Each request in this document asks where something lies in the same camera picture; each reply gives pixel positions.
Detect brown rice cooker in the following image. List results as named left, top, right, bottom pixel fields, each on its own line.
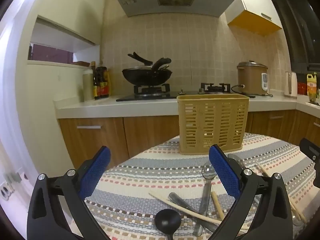
left=237, top=61, right=269, bottom=95

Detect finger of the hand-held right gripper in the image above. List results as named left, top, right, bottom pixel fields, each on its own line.
left=299, top=138, right=320, bottom=188

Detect metal knife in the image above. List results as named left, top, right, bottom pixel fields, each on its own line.
left=168, top=192, right=220, bottom=233

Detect striped woven table mat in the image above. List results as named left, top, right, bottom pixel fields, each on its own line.
left=84, top=132, right=317, bottom=240

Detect black burner grate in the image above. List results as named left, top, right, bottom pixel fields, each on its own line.
left=200, top=83, right=231, bottom=93
left=134, top=84, right=170, bottom=96

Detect yellow detergent bottle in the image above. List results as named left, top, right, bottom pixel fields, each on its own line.
left=307, top=72, right=318, bottom=97

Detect black wok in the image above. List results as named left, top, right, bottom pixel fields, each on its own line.
left=122, top=57, right=173, bottom=86

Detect wooden kitchen base cabinets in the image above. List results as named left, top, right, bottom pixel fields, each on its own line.
left=58, top=110, right=320, bottom=173

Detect white and yellow wall cabinet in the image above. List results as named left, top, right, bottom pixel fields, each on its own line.
left=228, top=0, right=283, bottom=37

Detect brown wooden chopstick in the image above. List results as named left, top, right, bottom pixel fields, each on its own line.
left=255, top=161, right=307, bottom=225
left=211, top=192, right=225, bottom=221

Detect black plastic ladle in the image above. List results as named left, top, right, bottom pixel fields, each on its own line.
left=154, top=209, right=182, bottom=240

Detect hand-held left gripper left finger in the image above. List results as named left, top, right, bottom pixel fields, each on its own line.
left=27, top=145, right=112, bottom=240

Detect slim dark sauce bottle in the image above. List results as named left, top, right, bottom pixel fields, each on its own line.
left=90, top=61, right=99, bottom=100

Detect large dark sauce bottle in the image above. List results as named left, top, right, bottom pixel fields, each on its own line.
left=96, top=67, right=108, bottom=98

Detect beige canister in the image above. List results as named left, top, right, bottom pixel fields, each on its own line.
left=82, top=69, right=94, bottom=101

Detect black glass gas stove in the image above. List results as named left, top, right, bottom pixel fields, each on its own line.
left=116, top=82, right=256, bottom=102

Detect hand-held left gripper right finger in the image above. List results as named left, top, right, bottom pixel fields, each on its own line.
left=208, top=144, right=293, bottom=240

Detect long pale wooden chopstick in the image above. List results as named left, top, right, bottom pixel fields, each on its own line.
left=149, top=192, right=250, bottom=231

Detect white electric kettle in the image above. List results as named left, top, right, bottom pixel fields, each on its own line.
left=284, top=71, right=298, bottom=98

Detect black-handled wok lid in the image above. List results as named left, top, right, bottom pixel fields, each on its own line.
left=127, top=52, right=153, bottom=70

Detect black power cable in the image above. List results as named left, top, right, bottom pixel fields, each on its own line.
left=230, top=84, right=273, bottom=97

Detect dark window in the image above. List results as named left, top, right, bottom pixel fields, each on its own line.
left=271, top=0, right=320, bottom=72

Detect metal spoon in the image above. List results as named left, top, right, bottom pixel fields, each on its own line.
left=227, top=154, right=247, bottom=170
left=194, top=162, right=217, bottom=237

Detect tan plastic utensil basket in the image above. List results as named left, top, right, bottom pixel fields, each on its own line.
left=177, top=94, right=250, bottom=155

